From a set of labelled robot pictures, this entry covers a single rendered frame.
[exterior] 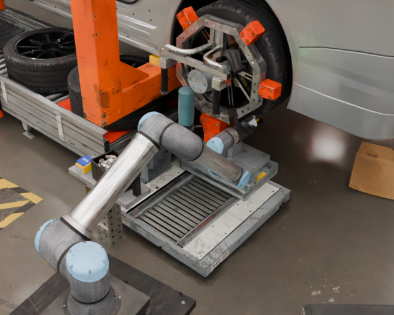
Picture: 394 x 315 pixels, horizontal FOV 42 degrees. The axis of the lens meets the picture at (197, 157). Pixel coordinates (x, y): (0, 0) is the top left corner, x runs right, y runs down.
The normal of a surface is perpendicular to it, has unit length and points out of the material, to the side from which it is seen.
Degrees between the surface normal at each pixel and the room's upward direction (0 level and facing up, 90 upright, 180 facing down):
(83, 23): 90
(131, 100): 90
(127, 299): 2
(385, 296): 0
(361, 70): 90
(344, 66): 90
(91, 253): 7
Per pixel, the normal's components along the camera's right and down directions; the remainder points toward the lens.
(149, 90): 0.77, 0.39
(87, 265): 0.11, -0.75
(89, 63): -0.64, 0.44
